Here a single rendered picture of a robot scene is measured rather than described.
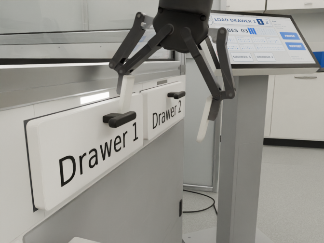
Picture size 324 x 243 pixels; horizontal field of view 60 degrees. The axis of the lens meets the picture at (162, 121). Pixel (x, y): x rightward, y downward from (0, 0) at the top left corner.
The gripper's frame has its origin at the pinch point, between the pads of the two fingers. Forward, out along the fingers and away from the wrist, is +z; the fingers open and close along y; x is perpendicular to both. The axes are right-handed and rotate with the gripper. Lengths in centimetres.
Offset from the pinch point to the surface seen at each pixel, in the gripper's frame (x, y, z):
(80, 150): 10.4, 7.4, 4.2
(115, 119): 6.4, 4.9, -0.2
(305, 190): -186, -69, 77
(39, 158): 17.6, 7.8, 2.9
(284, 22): -105, -16, -30
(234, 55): -73, -1, -12
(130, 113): 1.5, 4.8, -0.2
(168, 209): -35, 2, 38
